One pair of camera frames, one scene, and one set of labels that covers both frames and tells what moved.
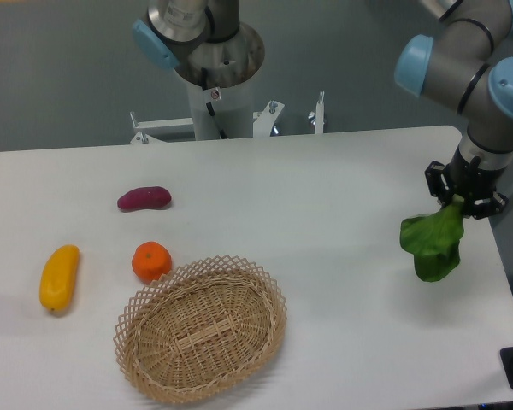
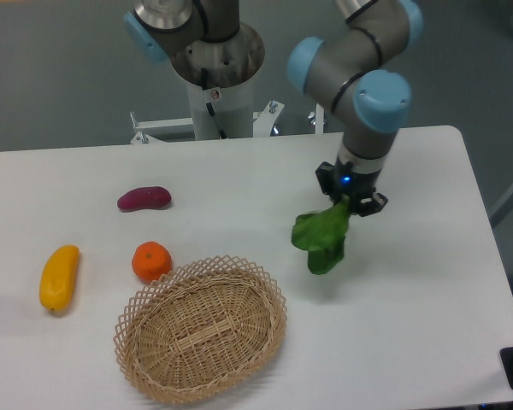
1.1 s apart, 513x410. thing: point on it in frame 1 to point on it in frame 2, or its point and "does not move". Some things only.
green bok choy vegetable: x=434 y=239 to x=322 y=235
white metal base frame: x=264 y=122 does not move
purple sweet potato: x=144 y=198 does not move
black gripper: x=468 y=180 to x=342 y=178
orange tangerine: x=150 y=260 does not move
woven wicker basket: x=199 y=330 does not move
